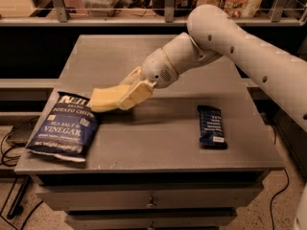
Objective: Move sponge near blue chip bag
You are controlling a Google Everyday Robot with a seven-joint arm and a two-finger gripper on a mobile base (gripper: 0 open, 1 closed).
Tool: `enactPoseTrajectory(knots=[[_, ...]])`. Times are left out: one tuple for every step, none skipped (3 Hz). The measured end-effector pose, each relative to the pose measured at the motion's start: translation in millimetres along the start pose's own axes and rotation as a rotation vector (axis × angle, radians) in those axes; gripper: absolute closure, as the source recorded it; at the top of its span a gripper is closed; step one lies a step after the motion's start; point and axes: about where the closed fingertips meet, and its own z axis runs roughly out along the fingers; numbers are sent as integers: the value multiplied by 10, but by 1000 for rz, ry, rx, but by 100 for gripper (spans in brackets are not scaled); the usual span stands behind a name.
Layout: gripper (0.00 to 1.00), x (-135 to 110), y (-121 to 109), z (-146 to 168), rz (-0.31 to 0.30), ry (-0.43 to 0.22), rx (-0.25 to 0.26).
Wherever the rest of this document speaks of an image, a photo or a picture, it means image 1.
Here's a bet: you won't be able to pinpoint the grey metal shelf rail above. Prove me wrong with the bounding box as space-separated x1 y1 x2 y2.
0 0 307 27

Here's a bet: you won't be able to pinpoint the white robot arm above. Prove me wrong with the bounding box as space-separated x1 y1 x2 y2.
118 5 307 131

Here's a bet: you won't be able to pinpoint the black cables on left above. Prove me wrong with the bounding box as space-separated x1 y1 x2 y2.
0 116 44 230

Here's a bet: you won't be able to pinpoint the dark blue snack bar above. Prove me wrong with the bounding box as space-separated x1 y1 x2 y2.
197 105 227 150

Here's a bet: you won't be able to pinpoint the yellow sponge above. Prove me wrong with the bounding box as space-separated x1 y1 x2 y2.
87 84 130 113

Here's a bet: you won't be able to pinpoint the round drawer knob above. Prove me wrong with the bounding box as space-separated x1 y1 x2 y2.
146 199 156 209

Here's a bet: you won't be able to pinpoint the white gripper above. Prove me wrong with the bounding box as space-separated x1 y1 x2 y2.
117 48 179 110

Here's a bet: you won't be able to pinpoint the black cable on right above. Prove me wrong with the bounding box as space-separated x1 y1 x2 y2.
269 168 290 230

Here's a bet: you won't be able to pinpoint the blue Kettle chip bag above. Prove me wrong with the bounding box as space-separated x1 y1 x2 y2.
27 92 99 162

